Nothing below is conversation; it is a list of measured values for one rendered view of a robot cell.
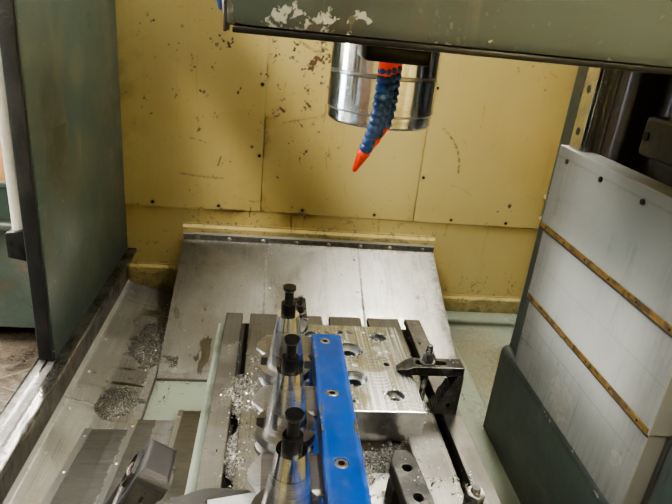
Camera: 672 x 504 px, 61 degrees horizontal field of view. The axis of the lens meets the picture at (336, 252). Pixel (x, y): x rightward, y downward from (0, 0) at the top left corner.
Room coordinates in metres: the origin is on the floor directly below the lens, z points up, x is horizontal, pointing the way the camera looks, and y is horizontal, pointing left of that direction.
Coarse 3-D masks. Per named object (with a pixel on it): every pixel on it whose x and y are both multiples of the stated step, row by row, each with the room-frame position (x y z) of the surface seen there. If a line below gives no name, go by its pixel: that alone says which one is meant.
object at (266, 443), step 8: (264, 416) 0.48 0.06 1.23; (312, 416) 0.48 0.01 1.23; (256, 424) 0.47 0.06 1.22; (312, 424) 0.48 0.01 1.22; (256, 432) 0.45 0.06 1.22; (264, 432) 0.45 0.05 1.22; (304, 432) 0.46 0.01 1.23; (312, 432) 0.46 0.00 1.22; (256, 440) 0.45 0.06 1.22; (264, 440) 0.44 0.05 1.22; (272, 440) 0.44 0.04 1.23; (280, 440) 0.44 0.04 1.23; (304, 440) 0.45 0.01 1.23; (312, 440) 0.46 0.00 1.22; (256, 448) 0.45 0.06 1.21; (264, 448) 0.45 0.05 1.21; (272, 448) 0.44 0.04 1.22; (312, 448) 0.46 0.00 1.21
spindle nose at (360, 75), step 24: (336, 48) 0.85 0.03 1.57; (336, 72) 0.84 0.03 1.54; (360, 72) 0.81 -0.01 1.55; (408, 72) 0.81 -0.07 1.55; (432, 72) 0.84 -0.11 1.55; (336, 96) 0.84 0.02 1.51; (360, 96) 0.81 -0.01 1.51; (408, 96) 0.81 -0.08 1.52; (432, 96) 0.85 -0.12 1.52; (336, 120) 0.84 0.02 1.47; (360, 120) 0.81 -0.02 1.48; (408, 120) 0.82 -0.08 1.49
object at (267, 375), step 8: (264, 360) 0.58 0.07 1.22; (304, 360) 0.59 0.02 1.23; (264, 368) 0.56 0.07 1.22; (304, 368) 0.59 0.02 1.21; (264, 376) 0.55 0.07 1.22; (272, 376) 0.55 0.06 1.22; (304, 376) 0.56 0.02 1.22; (264, 384) 0.56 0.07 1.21; (272, 384) 0.55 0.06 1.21; (304, 384) 0.56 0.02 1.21
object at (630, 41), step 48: (240, 0) 0.54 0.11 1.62; (288, 0) 0.54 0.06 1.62; (336, 0) 0.55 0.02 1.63; (384, 0) 0.55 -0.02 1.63; (432, 0) 0.56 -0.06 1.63; (480, 0) 0.56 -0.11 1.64; (528, 0) 0.57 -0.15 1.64; (576, 0) 0.58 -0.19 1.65; (624, 0) 0.58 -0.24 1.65; (432, 48) 0.56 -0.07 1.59; (480, 48) 0.57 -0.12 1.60; (528, 48) 0.57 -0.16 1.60; (576, 48) 0.58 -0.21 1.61; (624, 48) 0.58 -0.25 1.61
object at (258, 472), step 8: (264, 456) 0.43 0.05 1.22; (272, 456) 0.43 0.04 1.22; (312, 456) 0.44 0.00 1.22; (320, 456) 0.44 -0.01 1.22; (256, 464) 0.42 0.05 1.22; (264, 464) 0.42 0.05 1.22; (312, 464) 0.43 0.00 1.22; (320, 464) 0.43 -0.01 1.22; (248, 472) 0.41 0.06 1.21; (256, 472) 0.41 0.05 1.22; (264, 472) 0.41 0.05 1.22; (312, 472) 0.41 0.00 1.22; (320, 472) 0.42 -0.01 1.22; (248, 480) 0.40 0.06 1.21; (256, 480) 0.40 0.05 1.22; (264, 480) 0.40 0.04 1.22; (312, 480) 0.40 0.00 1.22; (320, 480) 0.41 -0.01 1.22; (256, 488) 0.39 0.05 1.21; (264, 488) 0.39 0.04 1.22; (312, 488) 0.40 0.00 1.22; (320, 488) 0.40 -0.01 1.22; (320, 496) 0.39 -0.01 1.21
